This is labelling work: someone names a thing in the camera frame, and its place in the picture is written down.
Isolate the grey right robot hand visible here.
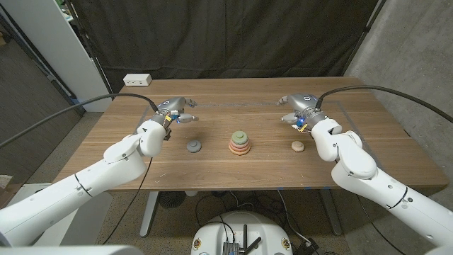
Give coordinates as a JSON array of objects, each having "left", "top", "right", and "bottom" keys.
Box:
[{"left": 277, "top": 93, "right": 333, "bottom": 135}]

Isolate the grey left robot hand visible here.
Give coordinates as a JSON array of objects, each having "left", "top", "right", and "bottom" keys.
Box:
[{"left": 151, "top": 96, "right": 200, "bottom": 129}]

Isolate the green toy ring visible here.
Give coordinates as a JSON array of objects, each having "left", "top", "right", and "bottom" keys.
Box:
[{"left": 231, "top": 130, "right": 249, "bottom": 146}]

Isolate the white power strip box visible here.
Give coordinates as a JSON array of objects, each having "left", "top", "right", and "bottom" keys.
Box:
[{"left": 122, "top": 73, "right": 153, "bottom": 87}]

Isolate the black curtain backdrop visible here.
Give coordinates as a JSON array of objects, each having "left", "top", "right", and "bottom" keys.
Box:
[{"left": 69, "top": 0, "right": 382, "bottom": 95}]

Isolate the round black floor fan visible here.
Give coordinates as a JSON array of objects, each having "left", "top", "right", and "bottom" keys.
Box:
[{"left": 158, "top": 191, "right": 188, "bottom": 209}]

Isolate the white table leg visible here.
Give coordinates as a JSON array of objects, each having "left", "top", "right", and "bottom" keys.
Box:
[{"left": 139, "top": 191, "right": 160, "bottom": 238}]

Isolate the grey table leg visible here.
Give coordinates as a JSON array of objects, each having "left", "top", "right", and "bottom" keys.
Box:
[{"left": 318, "top": 189, "right": 344, "bottom": 237}]

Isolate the white robot torso base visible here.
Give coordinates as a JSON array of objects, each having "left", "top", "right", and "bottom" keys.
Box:
[{"left": 190, "top": 211, "right": 294, "bottom": 255}]

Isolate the black power adapter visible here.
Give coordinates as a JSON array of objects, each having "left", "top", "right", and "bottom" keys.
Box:
[{"left": 295, "top": 237, "right": 319, "bottom": 255}]

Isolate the black antenna electronics module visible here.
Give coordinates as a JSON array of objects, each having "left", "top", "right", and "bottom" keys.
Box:
[{"left": 222, "top": 224, "right": 263, "bottom": 255}]

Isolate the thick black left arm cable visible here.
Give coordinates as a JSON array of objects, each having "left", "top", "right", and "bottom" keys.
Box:
[{"left": 0, "top": 92, "right": 160, "bottom": 149}]

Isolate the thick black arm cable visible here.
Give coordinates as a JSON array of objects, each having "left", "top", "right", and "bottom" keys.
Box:
[
  {"left": 0, "top": 92, "right": 160, "bottom": 149},
  {"left": 314, "top": 84, "right": 453, "bottom": 125}
]

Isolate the small grey toy ring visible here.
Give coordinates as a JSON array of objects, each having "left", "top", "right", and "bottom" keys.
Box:
[{"left": 186, "top": 139, "right": 202, "bottom": 154}]

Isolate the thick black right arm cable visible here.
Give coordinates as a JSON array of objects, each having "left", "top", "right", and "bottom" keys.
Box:
[{"left": 314, "top": 84, "right": 453, "bottom": 125}]

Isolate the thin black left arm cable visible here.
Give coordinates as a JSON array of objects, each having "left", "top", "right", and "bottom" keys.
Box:
[{"left": 101, "top": 157, "right": 154, "bottom": 246}]

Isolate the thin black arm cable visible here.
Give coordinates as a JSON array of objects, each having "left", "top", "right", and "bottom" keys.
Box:
[
  {"left": 101, "top": 157, "right": 154, "bottom": 246},
  {"left": 355, "top": 194, "right": 403, "bottom": 255}
]

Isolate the white floor cable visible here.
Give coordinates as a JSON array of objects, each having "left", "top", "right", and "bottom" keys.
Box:
[{"left": 277, "top": 190, "right": 314, "bottom": 246}]

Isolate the white wall panel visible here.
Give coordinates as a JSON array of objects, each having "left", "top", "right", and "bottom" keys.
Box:
[{"left": 0, "top": 0, "right": 113, "bottom": 113}]

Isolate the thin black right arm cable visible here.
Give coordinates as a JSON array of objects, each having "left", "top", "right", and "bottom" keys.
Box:
[{"left": 355, "top": 194, "right": 403, "bottom": 255}]

